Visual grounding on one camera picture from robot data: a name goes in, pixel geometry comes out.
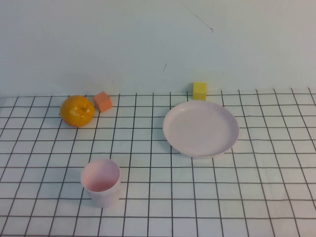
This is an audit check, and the orange foam cube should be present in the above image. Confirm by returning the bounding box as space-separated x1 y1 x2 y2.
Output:
93 91 114 114

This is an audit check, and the yellow foam cube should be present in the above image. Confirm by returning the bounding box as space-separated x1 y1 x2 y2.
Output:
192 81 207 101

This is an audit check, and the orange fruit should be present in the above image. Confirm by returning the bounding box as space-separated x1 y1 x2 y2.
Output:
59 95 95 128

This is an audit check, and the pink plastic cup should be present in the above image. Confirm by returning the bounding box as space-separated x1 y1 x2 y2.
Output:
80 158 121 208

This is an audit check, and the pink round plate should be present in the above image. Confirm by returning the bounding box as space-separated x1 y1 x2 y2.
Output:
162 100 240 159

